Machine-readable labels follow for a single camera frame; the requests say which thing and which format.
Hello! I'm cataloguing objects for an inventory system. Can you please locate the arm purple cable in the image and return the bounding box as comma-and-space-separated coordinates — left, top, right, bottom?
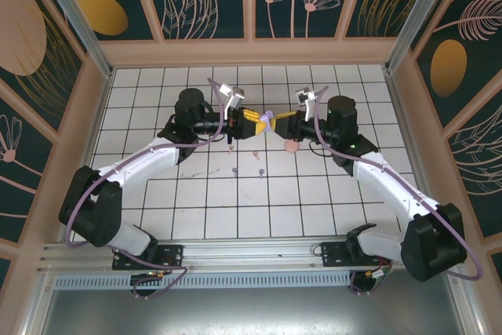
64, 77, 233, 300
313, 86, 483, 296

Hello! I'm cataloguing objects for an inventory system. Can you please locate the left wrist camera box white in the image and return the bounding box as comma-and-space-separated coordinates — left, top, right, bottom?
219, 83, 247, 111

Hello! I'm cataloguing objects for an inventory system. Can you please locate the aluminium side rail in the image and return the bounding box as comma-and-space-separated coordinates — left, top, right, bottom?
58, 70, 117, 242
382, 67, 448, 239

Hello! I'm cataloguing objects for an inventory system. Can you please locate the grey metal sheet panel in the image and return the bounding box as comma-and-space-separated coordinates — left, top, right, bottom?
23, 266, 487, 335

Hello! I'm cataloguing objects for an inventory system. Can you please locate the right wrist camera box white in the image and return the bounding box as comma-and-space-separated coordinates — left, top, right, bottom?
294, 86, 317, 120

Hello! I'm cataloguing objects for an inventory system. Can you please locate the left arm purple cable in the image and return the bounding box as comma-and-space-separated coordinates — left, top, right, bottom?
64, 77, 233, 300

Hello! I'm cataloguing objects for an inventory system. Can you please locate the aluminium corner post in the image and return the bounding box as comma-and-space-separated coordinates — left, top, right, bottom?
31, 0, 115, 79
384, 0, 471, 74

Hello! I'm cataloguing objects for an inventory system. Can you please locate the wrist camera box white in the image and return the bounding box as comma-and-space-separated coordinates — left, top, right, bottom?
219, 83, 247, 111
294, 86, 317, 120

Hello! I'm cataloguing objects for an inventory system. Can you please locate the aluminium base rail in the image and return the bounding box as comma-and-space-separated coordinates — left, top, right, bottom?
37, 235, 466, 274

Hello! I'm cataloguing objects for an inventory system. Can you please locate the purple earbud charging case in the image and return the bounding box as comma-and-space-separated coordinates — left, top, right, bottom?
259, 110, 282, 134

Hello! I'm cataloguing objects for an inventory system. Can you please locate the white slotted cable duct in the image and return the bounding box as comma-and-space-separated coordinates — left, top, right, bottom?
53, 270, 352, 291

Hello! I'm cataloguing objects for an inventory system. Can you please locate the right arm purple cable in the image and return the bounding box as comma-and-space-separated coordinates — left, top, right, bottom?
313, 86, 483, 296

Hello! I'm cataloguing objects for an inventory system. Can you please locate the small green circuit board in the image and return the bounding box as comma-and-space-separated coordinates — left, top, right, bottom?
366, 268, 391, 285

